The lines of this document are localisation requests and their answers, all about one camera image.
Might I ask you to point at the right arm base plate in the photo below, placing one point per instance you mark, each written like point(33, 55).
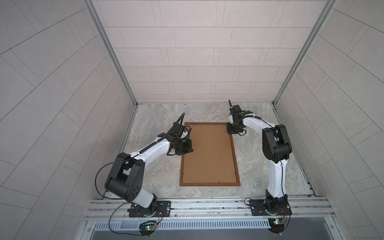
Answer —
point(258, 208)

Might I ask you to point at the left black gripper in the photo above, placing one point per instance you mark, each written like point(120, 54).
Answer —
point(188, 147)

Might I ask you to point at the right corner aluminium post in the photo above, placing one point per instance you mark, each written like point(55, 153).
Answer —
point(324, 15)

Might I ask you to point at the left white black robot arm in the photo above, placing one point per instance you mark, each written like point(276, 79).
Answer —
point(126, 176)

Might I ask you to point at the right controller circuit board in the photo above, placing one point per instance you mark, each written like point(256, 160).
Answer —
point(277, 226)

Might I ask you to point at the left corner aluminium post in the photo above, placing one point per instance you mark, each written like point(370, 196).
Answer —
point(106, 43)

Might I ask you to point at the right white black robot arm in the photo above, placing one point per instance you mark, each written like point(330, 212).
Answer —
point(276, 146)

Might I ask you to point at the aluminium mounting rail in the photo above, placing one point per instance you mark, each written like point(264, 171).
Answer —
point(210, 208)

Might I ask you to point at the brown wooden picture frame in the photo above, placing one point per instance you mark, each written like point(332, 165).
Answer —
point(210, 183)

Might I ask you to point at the brown cardboard backing board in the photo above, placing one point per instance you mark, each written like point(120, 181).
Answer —
point(210, 153)

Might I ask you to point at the controller circuit board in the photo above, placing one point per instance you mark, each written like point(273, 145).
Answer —
point(148, 226)
point(277, 226)

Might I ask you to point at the corner aluminium post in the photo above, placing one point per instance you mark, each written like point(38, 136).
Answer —
point(324, 15)
point(106, 43)

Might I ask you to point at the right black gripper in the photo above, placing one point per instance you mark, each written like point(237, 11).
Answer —
point(229, 130)

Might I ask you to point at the left controller circuit board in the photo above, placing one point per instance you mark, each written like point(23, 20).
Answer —
point(148, 226)

